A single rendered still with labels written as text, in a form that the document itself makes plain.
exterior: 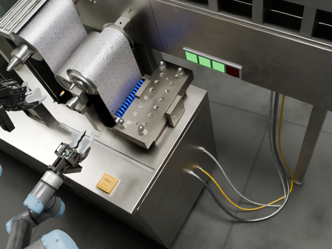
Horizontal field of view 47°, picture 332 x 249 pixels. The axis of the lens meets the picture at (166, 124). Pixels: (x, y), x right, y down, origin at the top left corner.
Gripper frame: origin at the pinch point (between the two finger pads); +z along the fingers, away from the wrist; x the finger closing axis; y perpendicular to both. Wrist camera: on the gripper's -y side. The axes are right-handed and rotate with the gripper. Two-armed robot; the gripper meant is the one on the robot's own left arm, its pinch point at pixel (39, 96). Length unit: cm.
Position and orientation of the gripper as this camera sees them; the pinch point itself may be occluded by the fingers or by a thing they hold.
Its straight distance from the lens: 139.9
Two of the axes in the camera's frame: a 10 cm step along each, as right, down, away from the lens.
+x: -8.4, -3.7, 3.9
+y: 1.9, -8.8, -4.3
